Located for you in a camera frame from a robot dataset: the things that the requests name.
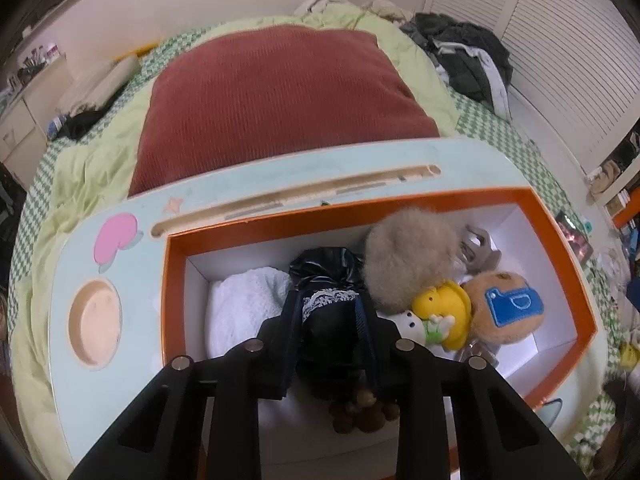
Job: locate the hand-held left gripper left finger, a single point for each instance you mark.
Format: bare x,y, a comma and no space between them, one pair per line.
292,350

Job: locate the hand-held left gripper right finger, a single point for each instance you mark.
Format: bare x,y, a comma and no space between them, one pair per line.
369,355

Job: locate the orange cardboard box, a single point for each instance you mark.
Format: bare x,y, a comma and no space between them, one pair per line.
550,255

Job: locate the white folded towel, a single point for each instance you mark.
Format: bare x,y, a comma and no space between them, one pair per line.
245,300

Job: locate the white plush with yellow hat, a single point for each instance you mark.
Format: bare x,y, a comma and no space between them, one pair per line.
445,310

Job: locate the beige fluffy pompom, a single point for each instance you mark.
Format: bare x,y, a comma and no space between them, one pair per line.
407,255

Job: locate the brown plush with blue patch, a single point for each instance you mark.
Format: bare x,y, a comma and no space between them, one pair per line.
505,310

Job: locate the grey hair claw clip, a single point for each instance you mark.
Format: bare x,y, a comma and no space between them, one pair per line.
480,250

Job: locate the light blue lap table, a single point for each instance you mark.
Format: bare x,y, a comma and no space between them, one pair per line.
350,160

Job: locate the dark glossy packet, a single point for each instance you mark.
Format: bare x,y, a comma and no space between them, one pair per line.
575,237

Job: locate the green checkered bedsheet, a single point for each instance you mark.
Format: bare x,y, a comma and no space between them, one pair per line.
500,125

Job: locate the light green blanket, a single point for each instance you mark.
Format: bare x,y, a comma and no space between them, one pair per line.
90,170

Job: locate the black cloth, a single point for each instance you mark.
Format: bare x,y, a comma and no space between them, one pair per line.
85,125

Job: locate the cluttered white shelf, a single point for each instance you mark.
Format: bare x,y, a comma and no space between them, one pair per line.
622,175

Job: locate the pile of dark clothes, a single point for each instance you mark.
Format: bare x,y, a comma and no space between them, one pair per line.
465,55

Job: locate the cream crumpled cloth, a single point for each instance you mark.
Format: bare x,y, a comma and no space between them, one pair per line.
340,5

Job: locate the white drawer cabinet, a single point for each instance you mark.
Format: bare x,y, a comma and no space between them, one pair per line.
25,120

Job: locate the white louvered closet door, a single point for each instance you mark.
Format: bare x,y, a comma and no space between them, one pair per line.
565,45

